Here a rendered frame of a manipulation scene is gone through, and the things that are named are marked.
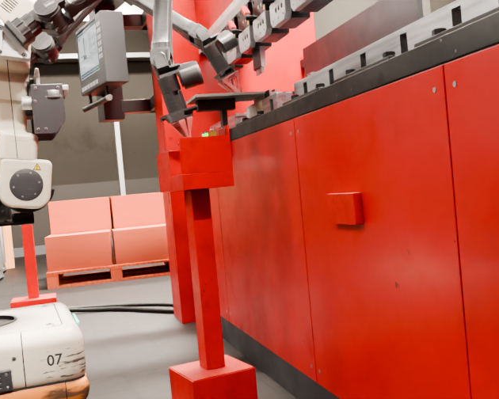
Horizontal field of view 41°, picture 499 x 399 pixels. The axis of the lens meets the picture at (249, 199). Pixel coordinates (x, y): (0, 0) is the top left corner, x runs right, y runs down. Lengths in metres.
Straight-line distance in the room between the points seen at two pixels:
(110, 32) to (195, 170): 1.71
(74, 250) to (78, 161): 4.07
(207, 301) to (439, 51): 1.12
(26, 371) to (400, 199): 1.27
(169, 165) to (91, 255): 3.43
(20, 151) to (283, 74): 1.68
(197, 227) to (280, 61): 1.72
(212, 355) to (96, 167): 7.45
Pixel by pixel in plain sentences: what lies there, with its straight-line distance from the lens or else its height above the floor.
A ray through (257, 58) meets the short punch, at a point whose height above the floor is 1.14.
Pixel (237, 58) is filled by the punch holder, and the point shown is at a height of 1.18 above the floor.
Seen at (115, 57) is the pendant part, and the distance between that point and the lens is 3.47.
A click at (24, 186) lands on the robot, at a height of 0.72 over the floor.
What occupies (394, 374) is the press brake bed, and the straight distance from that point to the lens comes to 1.45.
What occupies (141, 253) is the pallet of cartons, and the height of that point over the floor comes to 0.20.
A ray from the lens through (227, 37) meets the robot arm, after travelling 2.53.
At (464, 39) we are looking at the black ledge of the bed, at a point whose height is 0.85.
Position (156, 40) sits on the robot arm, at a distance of 2.02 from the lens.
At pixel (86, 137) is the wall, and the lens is 9.36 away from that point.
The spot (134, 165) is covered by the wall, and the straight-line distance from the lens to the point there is 9.42.
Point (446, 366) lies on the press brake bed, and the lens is 1.26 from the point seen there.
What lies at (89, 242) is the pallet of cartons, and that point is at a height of 0.33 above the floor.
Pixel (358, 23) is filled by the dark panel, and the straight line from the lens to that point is 2.93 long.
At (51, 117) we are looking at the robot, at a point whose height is 0.94.
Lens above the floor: 0.65
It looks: 1 degrees down
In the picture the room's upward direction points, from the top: 5 degrees counter-clockwise
